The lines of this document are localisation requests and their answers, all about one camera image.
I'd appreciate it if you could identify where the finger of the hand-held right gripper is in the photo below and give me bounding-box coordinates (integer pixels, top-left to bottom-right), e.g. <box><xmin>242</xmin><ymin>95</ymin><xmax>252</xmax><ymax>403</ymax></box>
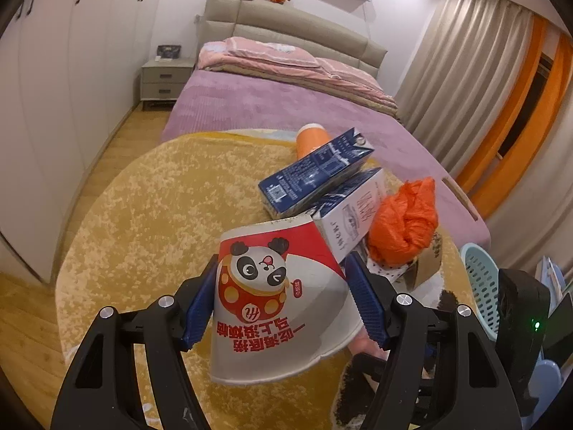
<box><xmin>353</xmin><ymin>352</ymin><xmax>391</xmax><ymax>383</ymax></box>

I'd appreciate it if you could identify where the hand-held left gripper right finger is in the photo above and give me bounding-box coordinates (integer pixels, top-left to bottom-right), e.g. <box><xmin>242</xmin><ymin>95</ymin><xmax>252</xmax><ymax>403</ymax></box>
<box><xmin>345</xmin><ymin>251</ymin><xmax>522</xmax><ymax>430</ymax></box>

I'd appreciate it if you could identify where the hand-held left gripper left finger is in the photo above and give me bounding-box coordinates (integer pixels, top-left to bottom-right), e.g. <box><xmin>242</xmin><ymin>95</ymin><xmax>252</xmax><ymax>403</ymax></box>
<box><xmin>50</xmin><ymin>257</ymin><xmax>220</xmax><ymax>430</ymax></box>

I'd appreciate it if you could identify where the white dotted wrapper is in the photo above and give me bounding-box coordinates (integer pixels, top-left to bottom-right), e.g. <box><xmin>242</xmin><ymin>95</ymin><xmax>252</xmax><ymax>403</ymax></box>
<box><xmin>365</xmin><ymin>251</ymin><xmax>417</xmax><ymax>281</ymax></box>

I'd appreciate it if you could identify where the light blue plastic basket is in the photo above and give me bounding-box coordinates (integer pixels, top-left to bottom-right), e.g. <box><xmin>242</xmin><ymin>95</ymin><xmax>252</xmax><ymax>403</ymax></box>
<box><xmin>460</xmin><ymin>243</ymin><xmax>504</xmax><ymax>345</ymax></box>

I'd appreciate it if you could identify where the brown cardboard box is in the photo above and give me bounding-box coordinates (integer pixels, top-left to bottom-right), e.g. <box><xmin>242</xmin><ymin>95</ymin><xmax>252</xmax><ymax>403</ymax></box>
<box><xmin>405</xmin><ymin>228</ymin><xmax>444</xmax><ymax>290</ymax></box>

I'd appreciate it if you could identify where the panda print paper bowl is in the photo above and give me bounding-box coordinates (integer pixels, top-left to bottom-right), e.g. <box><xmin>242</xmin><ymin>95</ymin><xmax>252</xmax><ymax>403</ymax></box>
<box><xmin>210</xmin><ymin>214</ymin><xmax>359</xmax><ymax>386</ymax></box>

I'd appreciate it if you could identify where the white and blue milk carton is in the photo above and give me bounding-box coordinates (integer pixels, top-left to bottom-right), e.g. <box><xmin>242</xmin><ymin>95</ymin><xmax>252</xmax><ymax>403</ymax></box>
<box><xmin>309</xmin><ymin>168</ymin><xmax>388</xmax><ymax>263</ymax></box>

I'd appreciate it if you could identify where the orange plastic bag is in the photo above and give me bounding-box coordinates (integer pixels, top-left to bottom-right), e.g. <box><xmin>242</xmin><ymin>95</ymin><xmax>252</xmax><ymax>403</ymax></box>
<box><xmin>367</xmin><ymin>177</ymin><xmax>437</xmax><ymax>264</ymax></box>

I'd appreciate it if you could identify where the dark blue milk carton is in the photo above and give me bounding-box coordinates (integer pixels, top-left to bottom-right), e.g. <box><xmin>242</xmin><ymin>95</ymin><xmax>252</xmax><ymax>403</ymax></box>
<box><xmin>258</xmin><ymin>128</ymin><xmax>374</xmax><ymax>215</ymax></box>

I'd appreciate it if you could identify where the orange bottle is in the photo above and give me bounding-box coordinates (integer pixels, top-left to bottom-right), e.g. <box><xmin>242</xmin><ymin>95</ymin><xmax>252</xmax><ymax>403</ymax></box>
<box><xmin>295</xmin><ymin>124</ymin><xmax>332</xmax><ymax>159</ymax></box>

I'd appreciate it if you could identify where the blue storage box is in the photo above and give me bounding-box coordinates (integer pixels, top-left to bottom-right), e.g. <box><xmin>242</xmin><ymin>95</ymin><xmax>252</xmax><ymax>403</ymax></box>
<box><xmin>535</xmin><ymin>255</ymin><xmax>573</xmax><ymax>296</ymax></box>

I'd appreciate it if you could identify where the light blue plastic stool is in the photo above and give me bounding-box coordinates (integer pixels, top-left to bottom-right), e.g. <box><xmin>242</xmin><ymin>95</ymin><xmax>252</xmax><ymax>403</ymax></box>
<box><xmin>524</xmin><ymin>360</ymin><xmax>564</xmax><ymax>430</ymax></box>

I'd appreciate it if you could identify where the round yellow panda rug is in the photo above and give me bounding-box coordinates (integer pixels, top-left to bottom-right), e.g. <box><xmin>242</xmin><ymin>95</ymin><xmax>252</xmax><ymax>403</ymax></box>
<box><xmin>54</xmin><ymin>129</ymin><xmax>475</xmax><ymax>430</ymax></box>

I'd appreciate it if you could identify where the beige curtain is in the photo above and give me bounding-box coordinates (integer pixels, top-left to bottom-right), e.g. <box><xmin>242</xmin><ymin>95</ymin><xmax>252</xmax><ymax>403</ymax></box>
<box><xmin>486</xmin><ymin>40</ymin><xmax>573</xmax><ymax>269</ymax></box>
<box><xmin>394</xmin><ymin>0</ymin><xmax>538</xmax><ymax>175</ymax></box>

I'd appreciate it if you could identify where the wooden stick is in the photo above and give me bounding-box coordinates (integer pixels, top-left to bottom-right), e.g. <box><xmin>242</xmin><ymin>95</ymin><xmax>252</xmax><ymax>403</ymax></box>
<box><xmin>441</xmin><ymin>177</ymin><xmax>480</xmax><ymax>221</ymax></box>

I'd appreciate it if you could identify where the orange curtain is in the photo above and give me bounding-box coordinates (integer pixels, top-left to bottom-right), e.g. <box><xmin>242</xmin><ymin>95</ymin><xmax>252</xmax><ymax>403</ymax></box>
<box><xmin>468</xmin><ymin>33</ymin><xmax>573</xmax><ymax>220</ymax></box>
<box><xmin>450</xmin><ymin>15</ymin><xmax>549</xmax><ymax>177</ymax></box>

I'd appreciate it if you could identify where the bed with purple cover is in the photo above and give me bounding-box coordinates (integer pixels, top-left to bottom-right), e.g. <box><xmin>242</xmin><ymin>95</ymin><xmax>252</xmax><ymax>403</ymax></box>
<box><xmin>161</xmin><ymin>0</ymin><xmax>491</xmax><ymax>252</ymax></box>

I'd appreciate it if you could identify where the pink folded quilt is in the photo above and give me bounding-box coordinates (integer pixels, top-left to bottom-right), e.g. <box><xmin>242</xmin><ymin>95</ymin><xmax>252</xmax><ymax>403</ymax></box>
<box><xmin>198</xmin><ymin>38</ymin><xmax>398</xmax><ymax>119</ymax></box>

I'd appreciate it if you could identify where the grey nightstand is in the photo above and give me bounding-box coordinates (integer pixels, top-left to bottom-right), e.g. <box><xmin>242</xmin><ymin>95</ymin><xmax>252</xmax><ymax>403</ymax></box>
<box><xmin>140</xmin><ymin>58</ymin><xmax>196</xmax><ymax>111</ymax></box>

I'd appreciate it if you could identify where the white wardrobe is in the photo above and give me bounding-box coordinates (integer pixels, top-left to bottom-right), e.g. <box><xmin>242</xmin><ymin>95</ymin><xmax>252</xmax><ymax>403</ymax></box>
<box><xmin>0</xmin><ymin>0</ymin><xmax>171</xmax><ymax>285</ymax></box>

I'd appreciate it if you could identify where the pink pillow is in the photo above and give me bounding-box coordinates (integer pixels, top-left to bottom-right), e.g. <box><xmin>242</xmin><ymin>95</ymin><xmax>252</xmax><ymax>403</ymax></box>
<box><xmin>224</xmin><ymin>37</ymin><xmax>321</xmax><ymax>67</ymax></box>

